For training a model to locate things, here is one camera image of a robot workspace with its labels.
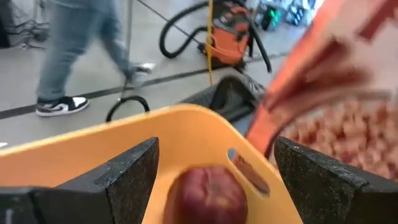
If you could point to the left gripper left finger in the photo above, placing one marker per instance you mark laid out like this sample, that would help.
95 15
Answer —
124 186

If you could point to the electronics with green light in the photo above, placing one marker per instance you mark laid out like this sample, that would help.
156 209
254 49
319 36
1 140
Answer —
280 14

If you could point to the person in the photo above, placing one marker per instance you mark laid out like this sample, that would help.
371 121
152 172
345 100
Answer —
68 46

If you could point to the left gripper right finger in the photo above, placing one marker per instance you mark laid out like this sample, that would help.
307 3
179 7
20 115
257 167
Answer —
326 193

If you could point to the yellow plastic bin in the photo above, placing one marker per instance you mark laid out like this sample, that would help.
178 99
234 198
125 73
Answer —
186 133

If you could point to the Cheerios Protein cereal box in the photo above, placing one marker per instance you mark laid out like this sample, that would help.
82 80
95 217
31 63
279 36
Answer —
335 62

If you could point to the red apple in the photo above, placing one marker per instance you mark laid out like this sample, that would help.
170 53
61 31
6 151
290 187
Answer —
205 199

